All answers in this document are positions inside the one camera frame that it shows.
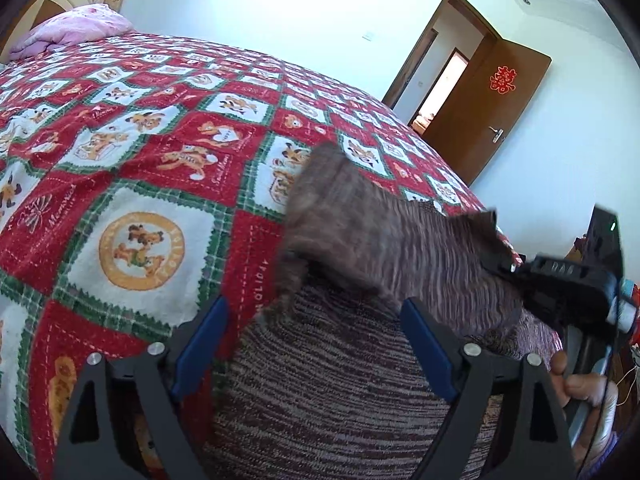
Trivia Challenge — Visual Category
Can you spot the red paper door decoration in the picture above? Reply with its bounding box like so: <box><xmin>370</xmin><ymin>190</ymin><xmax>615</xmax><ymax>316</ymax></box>
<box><xmin>490</xmin><ymin>65</ymin><xmax>517</xmax><ymax>94</ymax></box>

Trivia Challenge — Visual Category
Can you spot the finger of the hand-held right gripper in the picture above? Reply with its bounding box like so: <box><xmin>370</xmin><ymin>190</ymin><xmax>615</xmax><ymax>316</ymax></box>
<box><xmin>479</xmin><ymin>247</ymin><xmax>527</xmax><ymax>281</ymax></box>

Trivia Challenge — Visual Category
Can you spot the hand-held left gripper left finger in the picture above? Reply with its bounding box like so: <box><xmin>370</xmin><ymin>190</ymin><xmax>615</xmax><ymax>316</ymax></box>
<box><xmin>52</xmin><ymin>294</ymin><xmax>230</xmax><ymax>480</ymax></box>

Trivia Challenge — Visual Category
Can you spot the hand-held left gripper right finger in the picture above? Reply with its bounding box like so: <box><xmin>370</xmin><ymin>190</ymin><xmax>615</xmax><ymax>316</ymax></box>
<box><xmin>400</xmin><ymin>296</ymin><xmax>577</xmax><ymax>480</ymax></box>

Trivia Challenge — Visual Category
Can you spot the brown striped knit sweater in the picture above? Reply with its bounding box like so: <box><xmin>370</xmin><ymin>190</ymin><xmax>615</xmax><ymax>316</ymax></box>
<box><xmin>212</xmin><ymin>141</ymin><xmax>566</xmax><ymax>480</ymax></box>

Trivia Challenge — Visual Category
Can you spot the brown wooden door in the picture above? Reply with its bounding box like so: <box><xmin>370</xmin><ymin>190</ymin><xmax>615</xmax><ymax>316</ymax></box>
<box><xmin>422</xmin><ymin>37</ymin><xmax>552</xmax><ymax>186</ymax></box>

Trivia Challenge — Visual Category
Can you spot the brown door frame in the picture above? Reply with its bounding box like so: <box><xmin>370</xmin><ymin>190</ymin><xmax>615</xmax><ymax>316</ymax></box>
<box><xmin>382</xmin><ymin>0</ymin><xmax>501</xmax><ymax>111</ymax></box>

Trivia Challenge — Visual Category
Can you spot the person's right hand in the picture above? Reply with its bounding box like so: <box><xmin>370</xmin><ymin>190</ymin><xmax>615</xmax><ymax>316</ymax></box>
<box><xmin>550</xmin><ymin>350</ymin><xmax>610</xmax><ymax>466</ymax></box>

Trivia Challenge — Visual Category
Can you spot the red printed bed blanket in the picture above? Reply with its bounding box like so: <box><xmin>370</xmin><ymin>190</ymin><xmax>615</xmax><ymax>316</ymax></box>
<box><xmin>0</xmin><ymin>32</ymin><xmax>526</xmax><ymax>480</ymax></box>

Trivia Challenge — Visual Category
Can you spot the wooden headboard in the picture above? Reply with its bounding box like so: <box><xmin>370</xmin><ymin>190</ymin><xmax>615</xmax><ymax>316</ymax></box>
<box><xmin>0</xmin><ymin>0</ymin><xmax>96</xmax><ymax>53</ymax></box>

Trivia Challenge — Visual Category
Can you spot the pink pillow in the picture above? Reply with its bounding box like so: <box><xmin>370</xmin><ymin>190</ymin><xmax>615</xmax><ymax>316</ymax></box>
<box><xmin>9</xmin><ymin>3</ymin><xmax>135</xmax><ymax>61</ymax></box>

